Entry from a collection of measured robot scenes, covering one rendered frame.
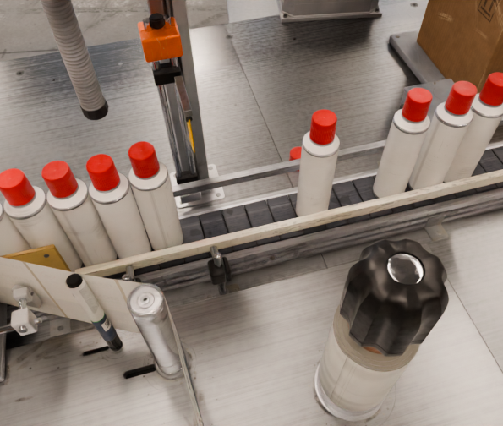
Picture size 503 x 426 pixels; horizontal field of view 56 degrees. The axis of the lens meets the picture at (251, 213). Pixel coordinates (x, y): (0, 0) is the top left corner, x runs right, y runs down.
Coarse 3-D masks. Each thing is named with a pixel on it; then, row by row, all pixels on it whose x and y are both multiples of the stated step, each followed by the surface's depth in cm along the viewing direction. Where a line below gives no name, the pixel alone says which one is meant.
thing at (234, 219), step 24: (480, 168) 83; (336, 192) 80; (360, 192) 80; (480, 192) 80; (192, 216) 78; (216, 216) 78; (240, 216) 78; (264, 216) 78; (288, 216) 77; (360, 216) 77; (192, 240) 75; (264, 240) 75; (168, 264) 72
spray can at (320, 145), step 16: (320, 112) 62; (320, 128) 61; (304, 144) 65; (320, 144) 63; (336, 144) 64; (304, 160) 66; (320, 160) 64; (336, 160) 67; (304, 176) 68; (320, 176) 67; (304, 192) 71; (320, 192) 70; (304, 208) 74; (320, 208) 73
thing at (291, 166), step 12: (372, 144) 76; (384, 144) 75; (348, 156) 75; (264, 168) 73; (276, 168) 73; (288, 168) 73; (204, 180) 72; (216, 180) 72; (228, 180) 72; (240, 180) 72; (180, 192) 71; (192, 192) 72
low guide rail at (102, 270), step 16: (480, 176) 77; (496, 176) 77; (416, 192) 76; (432, 192) 76; (448, 192) 77; (336, 208) 74; (352, 208) 74; (368, 208) 74; (384, 208) 76; (272, 224) 72; (288, 224) 72; (304, 224) 73; (320, 224) 74; (208, 240) 71; (224, 240) 71; (240, 240) 72; (144, 256) 69; (160, 256) 69; (176, 256) 70; (80, 272) 68; (96, 272) 68; (112, 272) 69
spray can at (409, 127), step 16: (416, 96) 64; (432, 96) 64; (400, 112) 67; (416, 112) 64; (400, 128) 66; (416, 128) 66; (400, 144) 68; (416, 144) 68; (384, 160) 73; (400, 160) 70; (416, 160) 72; (384, 176) 75; (400, 176) 73; (384, 192) 77; (400, 192) 77
